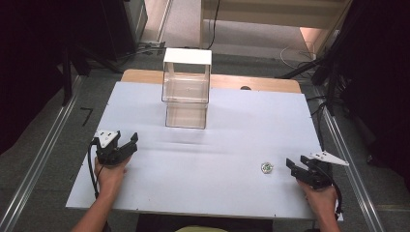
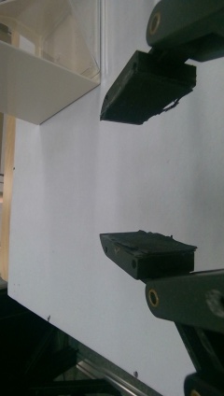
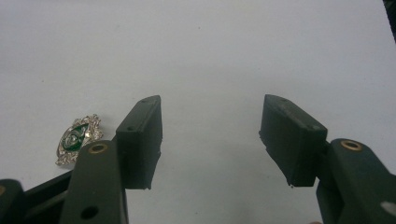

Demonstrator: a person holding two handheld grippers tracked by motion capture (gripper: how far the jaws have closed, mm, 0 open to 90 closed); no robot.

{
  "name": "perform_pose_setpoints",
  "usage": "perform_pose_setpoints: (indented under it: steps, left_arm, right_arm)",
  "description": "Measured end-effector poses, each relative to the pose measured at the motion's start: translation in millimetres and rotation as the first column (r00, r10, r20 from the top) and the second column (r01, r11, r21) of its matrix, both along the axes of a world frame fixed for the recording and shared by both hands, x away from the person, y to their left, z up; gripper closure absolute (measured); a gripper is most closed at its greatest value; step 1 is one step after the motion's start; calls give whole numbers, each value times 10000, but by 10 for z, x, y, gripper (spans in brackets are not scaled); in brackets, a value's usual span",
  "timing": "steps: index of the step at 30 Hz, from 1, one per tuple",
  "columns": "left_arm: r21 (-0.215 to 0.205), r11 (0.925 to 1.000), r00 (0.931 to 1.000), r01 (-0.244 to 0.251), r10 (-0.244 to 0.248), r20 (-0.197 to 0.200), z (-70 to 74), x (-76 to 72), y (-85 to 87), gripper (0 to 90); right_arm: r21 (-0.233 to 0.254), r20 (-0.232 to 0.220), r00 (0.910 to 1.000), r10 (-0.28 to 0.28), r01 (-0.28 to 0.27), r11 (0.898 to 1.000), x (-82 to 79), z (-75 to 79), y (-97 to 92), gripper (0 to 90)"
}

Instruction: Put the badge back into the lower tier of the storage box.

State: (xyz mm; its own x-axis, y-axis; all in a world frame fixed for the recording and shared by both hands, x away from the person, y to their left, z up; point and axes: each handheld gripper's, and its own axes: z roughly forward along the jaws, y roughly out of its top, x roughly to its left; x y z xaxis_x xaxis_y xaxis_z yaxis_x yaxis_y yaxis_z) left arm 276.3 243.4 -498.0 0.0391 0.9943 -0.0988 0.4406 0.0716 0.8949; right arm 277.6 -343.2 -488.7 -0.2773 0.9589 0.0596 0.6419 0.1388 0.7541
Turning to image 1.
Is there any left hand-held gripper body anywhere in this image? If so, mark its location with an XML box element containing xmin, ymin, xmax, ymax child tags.
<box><xmin>93</xmin><ymin>130</ymin><xmax>138</xmax><ymax>166</ymax></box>

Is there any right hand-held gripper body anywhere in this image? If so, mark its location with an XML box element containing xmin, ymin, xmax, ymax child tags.
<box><xmin>290</xmin><ymin>151</ymin><xmax>350</xmax><ymax>190</ymax></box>

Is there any small round silver green token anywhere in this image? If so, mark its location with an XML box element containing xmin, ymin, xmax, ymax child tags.
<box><xmin>260</xmin><ymin>161</ymin><xmax>275</xmax><ymax>175</ymax></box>

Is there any clear acrylic box white lid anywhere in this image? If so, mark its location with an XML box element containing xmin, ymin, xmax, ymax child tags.
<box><xmin>161</xmin><ymin>47</ymin><xmax>214</xmax><ymax>131</ymax></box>

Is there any person's left hand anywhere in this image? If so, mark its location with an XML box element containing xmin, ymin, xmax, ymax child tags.
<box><xmin>94</xmin><ymin>156</ymin><xmax>132</xmax><ymax>195</ymax></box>

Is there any person's right hand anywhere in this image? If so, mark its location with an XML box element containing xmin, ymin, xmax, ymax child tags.
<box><xmin>296</xmin><ymin>179</ymin><xmax>339</xmax><ymax>218</ymax></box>

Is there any black metal stand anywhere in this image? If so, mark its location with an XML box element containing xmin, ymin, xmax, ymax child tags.
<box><xmin>57</xmin><ymin>42</ymin><xmax>125</xmax><ymax>107</ymax></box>

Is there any black tripod stand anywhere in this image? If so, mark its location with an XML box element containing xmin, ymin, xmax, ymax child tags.
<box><xmin>276</xmin><ymin>30</ymin><xmax>347</xmax><ymax>117</ymax></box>

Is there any dark curtain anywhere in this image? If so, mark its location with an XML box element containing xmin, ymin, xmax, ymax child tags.
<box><xmin>335</xmin><ymin>0</ymin><xmax>410</xmax><ymax>191</ymax></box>
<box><xmin>0</xmin><ymin>0</ymin><xmax>107</xmax><ymax>156</ymax></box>

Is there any black cabinet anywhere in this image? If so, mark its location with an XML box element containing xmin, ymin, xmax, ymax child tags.
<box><xmin>98</xmin><ymin>0</ymin><xmax>149</xmax><ymax>63</ymax></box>

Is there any yellow seat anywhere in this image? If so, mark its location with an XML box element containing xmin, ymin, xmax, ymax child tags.
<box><xmin>174</xmin><ymin>225</ymin><xmax>229</xmax><ymax>232</ymax></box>

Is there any light wooden shelf unit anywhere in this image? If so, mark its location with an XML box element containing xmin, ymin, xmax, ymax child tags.
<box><xmin>198</xmin><ymin>0</ymin><xmax>354</xmax><ymax>54</ymax></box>

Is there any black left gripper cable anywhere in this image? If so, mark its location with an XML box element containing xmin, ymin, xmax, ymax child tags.
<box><xmin>87</xmin><ymin>138</ymin><xmax>102</xmax><ymax>199</ymax></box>

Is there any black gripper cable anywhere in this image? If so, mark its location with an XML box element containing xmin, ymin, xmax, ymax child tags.
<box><xmin>317</xmin><ymin>162</ymin><xmax>344</xmax><ymax>217</ymax></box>
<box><xmin>87</xmin><ymin>138</ymin><xmax>102</xmax><ymax>199</ymax></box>

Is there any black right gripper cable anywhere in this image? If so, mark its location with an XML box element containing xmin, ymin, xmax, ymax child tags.
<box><xmin>317</xmin><ymin>162</ymin><xmax>344</xmax><ymax>217</ymax></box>

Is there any metal floor rail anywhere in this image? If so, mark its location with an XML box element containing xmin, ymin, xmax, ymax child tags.
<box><xmin>317</xmin><ymin>90</ymin><xmax>386</xmax><ymax>232</ymax></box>
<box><xmin>0</xmin><ymin>75</ymin><xmax>85</xmax><ymax>232</ymax></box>

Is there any white floor cable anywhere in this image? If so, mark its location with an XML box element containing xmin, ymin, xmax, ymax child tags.
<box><xmin>278</xmin><ymin>41</ymin><xmax>317</xmax><ymax>71</ymax></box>

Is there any thin black hanging cable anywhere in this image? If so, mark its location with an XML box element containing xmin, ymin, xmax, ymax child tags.
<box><xmin>206</xmin><ymin>0</ymin><xmax>222</xmax><ymax>50</ymax></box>

